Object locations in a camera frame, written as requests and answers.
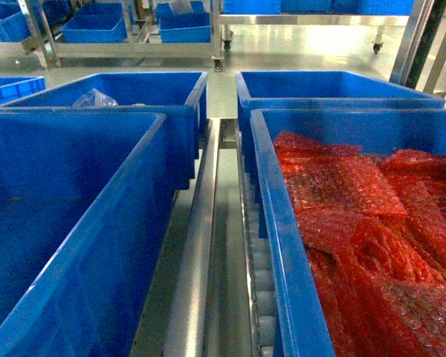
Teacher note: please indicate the blue bin with red wrap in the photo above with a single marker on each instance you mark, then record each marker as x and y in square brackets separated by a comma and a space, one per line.
[301, 326]

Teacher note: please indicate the blue bin on far rack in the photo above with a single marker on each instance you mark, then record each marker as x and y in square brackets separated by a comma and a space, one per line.
[96, 23]

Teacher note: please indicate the blue bin with plastic bag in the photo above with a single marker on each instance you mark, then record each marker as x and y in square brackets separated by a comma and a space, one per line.
[180, 95]

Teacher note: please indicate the empty blue bin rear right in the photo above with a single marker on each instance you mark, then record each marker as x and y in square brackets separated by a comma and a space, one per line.
[317, 90]

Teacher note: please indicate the clear plastic bag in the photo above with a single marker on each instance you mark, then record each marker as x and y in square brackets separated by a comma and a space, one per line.
[94, 98]

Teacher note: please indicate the steel cart with bins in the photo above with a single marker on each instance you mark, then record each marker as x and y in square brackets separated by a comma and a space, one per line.
[54, 31]

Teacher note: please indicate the steel shelf rack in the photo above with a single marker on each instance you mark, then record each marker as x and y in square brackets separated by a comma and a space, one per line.
[198, 303]

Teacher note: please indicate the blue bin with clear bag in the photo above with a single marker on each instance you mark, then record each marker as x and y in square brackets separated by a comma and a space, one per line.
[185, 28]

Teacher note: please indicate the red bubble wrap bags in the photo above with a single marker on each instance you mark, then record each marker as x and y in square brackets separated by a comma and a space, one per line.
[374, 231]

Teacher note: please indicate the large empty blue bin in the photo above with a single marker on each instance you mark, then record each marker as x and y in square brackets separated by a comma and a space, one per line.
[84, 205]

